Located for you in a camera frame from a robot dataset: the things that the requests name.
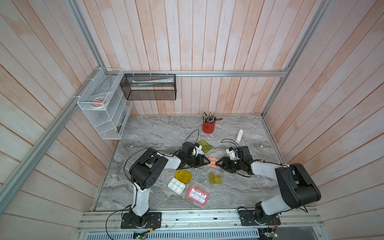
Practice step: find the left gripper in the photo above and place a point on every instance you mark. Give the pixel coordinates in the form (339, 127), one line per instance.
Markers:
(200, 161)

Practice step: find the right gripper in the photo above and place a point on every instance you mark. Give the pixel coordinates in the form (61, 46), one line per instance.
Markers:
(226, 160)

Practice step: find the orange pillbox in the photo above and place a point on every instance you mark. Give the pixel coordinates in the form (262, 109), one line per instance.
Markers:
(213, 161)

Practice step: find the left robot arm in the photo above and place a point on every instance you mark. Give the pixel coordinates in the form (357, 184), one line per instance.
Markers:
(145, 171)

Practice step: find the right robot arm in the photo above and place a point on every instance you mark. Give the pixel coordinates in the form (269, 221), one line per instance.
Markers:
(297, 189)

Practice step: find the green lid white pillbox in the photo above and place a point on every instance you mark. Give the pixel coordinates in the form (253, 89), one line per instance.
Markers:
(205, 146)

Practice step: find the small yellow pillbox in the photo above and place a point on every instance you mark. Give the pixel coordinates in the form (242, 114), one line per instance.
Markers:
(215, 179)

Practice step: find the red pen cup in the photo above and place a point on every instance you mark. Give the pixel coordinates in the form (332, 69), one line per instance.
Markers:
(208, 128)

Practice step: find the yellow lid white pillbox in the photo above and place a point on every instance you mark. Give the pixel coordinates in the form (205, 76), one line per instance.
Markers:
(179, 182)

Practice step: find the white rectangular device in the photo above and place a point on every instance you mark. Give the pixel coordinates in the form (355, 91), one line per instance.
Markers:
(239, 136)

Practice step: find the red pillbox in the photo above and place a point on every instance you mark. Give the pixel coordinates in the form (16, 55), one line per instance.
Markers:
(197, 196)

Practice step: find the black mesh basket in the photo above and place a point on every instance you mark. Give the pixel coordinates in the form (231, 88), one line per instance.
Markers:
(149, 87)

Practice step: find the tape roll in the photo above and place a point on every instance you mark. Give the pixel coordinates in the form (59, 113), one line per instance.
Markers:
(99, 102)

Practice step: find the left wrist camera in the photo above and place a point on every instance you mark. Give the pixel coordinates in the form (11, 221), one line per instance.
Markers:
(197, 150)

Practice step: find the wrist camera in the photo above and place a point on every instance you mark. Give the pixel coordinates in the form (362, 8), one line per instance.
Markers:
(232, 153)
(197, 150)

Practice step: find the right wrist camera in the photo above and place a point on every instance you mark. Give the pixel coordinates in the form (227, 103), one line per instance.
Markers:
(232, 153)

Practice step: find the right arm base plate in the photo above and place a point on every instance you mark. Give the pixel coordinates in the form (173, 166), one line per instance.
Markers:
(257, 218)

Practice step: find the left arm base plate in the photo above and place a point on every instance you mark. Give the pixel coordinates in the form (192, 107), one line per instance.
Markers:
(150, 220)

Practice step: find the white wire shelf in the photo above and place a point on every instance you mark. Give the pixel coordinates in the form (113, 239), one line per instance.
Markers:
(110, 121)

